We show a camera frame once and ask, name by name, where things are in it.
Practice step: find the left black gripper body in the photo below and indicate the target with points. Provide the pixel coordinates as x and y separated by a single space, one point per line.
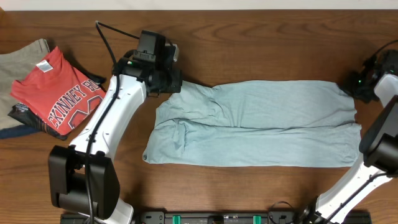
168 81

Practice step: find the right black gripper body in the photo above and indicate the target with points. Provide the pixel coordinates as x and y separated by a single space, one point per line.
356 86

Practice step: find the light blue t-shirt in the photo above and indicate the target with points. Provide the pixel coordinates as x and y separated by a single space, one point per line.
256 123

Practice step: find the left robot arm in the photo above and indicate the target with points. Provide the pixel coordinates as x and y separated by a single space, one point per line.
82 176

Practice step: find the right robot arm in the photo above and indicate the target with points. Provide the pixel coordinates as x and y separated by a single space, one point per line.
375 166

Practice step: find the red folded t-shirt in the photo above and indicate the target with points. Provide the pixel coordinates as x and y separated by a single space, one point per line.
58 93

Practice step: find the black patterned folded garment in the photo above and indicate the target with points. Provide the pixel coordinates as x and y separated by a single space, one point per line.
22 113

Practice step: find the tan folded garment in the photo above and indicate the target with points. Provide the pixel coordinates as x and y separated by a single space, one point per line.
16 66

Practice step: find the navy blue folded garment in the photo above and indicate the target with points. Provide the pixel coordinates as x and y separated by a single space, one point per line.
17 131

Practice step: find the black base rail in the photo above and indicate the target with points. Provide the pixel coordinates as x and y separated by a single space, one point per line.
214 218

